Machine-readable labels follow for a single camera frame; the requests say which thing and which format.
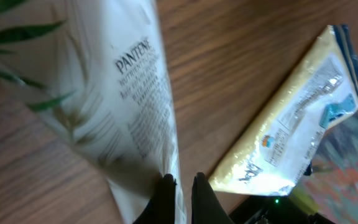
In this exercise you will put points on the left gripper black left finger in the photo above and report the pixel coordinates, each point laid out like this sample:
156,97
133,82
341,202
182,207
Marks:
161,207

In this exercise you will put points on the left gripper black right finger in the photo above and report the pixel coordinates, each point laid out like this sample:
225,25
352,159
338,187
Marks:
205,206

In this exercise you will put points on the white Pantene conditioner tube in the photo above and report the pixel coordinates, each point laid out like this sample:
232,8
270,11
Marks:
95,72

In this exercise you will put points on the yellow wet wipes pack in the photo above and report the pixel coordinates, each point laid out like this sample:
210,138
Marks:
277,147

